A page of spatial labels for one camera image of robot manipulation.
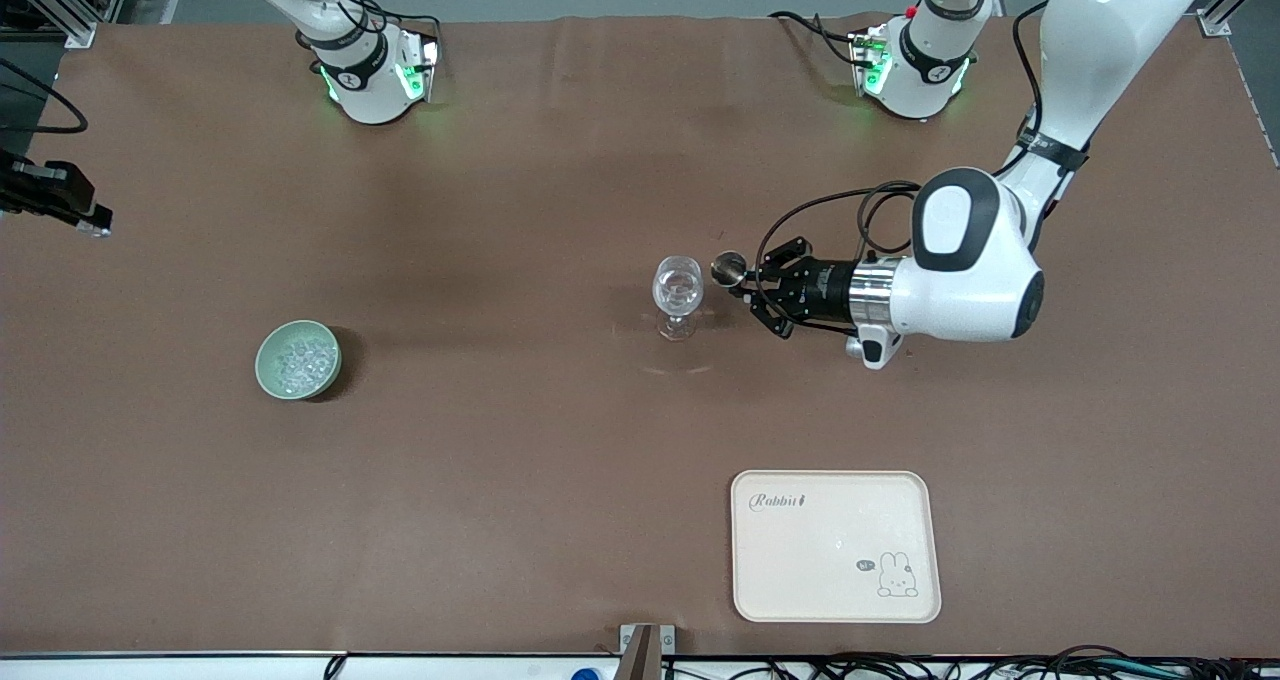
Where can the silver metal jigger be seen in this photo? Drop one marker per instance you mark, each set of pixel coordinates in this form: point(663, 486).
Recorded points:
point(727, 268)

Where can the clear wine glass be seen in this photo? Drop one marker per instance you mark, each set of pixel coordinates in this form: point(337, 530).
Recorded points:
point(678, 290)

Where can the cream rabbit print tray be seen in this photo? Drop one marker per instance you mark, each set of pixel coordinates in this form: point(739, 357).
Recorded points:
point(835, 550)

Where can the silver table edge bracket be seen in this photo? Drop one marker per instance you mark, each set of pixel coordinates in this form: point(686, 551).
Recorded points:
point(628, 640)

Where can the clear ice cube pile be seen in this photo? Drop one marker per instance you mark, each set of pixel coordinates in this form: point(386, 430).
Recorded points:
point(303, 362)

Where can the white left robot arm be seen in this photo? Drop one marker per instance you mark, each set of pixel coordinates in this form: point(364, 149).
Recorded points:
point(960, 290)

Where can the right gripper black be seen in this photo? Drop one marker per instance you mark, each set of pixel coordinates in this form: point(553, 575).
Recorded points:
point(45, 189)

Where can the pale green bowl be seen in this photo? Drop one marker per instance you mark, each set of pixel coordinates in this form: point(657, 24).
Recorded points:
point(265, 370)

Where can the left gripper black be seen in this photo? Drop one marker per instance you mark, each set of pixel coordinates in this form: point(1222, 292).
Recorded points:
point(826, 291)

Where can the blue cap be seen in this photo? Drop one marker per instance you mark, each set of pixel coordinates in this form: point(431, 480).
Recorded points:
point(585, 674)

